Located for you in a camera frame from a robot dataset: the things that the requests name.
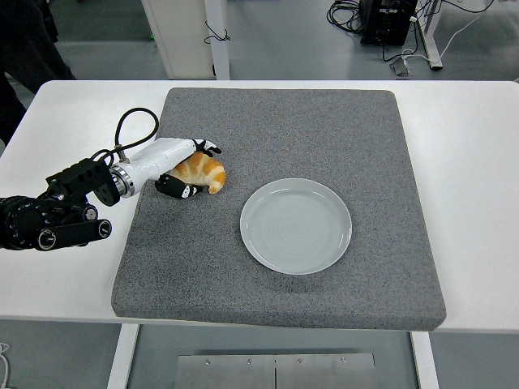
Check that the black computer case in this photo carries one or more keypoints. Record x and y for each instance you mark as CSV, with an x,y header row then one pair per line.
x,y
385,24

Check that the golden croissant bread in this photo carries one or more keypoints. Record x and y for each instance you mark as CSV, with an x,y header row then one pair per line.
x,y
211,172

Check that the white table leg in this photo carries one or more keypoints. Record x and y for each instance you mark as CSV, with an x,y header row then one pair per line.
x,y
121,356
425,360

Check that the person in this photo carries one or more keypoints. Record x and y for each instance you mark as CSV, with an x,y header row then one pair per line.
x,y
24,40

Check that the light grey round plate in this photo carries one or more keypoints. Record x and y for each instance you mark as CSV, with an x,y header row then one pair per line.
x,y
296,227

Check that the grey metal plate with screws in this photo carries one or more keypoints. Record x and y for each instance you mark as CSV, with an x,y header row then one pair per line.
x,y
275,370

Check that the clear plastic holder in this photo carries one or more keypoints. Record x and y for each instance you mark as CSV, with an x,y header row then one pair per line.
x,y
400,68

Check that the grey felt mat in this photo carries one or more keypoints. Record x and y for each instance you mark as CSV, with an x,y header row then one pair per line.
x,y
284,133

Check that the white desk post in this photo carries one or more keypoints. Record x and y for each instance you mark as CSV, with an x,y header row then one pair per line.
x,y
219,56

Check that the white desk leg with foot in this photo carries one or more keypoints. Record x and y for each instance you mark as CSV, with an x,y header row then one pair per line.
x,y
430,36

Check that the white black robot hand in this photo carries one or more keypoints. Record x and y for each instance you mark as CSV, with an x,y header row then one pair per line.
x,y
162,156

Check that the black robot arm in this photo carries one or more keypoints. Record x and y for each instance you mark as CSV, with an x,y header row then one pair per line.
x,y
24,223

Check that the white cabinet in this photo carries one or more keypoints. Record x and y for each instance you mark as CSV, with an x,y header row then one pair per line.
x,y
178,32

